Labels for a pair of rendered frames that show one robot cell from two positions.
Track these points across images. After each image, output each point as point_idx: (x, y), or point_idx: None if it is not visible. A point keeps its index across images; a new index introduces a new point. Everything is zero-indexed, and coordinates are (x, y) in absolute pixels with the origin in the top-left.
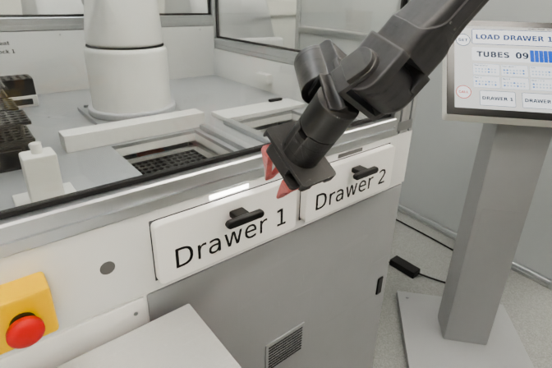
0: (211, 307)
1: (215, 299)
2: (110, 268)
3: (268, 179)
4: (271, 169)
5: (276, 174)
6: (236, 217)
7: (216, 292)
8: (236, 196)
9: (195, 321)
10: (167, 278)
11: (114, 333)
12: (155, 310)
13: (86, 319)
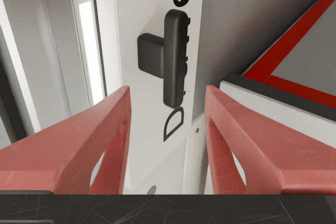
0: (231, 23)
1: (227, 19)
2: (152, 190)
3: (130, 108)
4: (120, 176)
5: (126, 94)
6: (165, 84)
7: (221, 21)
8: (110, 48)
9: (251, 102)
10: (187, 128)
11: (201, 140)
12: (202, 107)
13: None
